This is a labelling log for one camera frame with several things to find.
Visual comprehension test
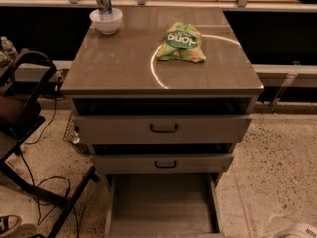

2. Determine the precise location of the grey drawer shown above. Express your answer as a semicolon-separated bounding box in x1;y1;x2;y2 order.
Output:
73;115;252;144
92;154;233;174
104;174;223;238

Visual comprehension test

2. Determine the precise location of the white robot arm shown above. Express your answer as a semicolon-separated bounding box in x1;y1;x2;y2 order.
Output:
273;223;317;238

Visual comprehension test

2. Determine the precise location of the grey drawer cabinet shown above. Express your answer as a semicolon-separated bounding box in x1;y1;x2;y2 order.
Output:
59;5;264;187

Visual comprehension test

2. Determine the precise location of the green snack bag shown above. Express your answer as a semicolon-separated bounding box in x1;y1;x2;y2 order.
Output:
157;22;206;63

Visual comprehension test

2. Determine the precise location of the white bowl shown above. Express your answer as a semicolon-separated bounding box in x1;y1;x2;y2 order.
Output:
89;8;123;35

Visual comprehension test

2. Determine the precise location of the metal soda can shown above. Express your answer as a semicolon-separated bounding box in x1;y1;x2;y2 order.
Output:
96;0;112;20

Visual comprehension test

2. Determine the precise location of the black rolling cart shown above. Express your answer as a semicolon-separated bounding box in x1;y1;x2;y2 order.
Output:
0;49;98;238

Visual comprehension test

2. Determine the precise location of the plastic water bottle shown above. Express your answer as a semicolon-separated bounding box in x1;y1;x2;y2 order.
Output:
1;36;18;61

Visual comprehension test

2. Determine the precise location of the black and white sneaker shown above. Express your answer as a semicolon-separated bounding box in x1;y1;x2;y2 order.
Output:
0;215;22;238

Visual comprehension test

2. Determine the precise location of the wire mesh basket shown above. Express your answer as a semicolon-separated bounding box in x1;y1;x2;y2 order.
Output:
63;115;90;155

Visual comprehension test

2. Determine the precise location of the black floor cable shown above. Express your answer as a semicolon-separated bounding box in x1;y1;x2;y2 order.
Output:
15;82;81;238

